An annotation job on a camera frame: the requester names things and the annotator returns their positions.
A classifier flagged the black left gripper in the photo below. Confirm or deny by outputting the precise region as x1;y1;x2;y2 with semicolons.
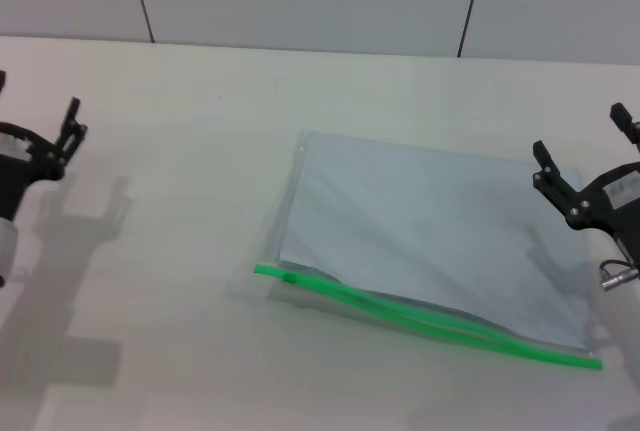
0;70;89;225

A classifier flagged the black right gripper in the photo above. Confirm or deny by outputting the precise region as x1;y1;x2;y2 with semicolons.
531;101;640;271

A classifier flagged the clear document bag green zipper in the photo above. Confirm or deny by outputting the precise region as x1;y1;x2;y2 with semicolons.
253;130;604;373

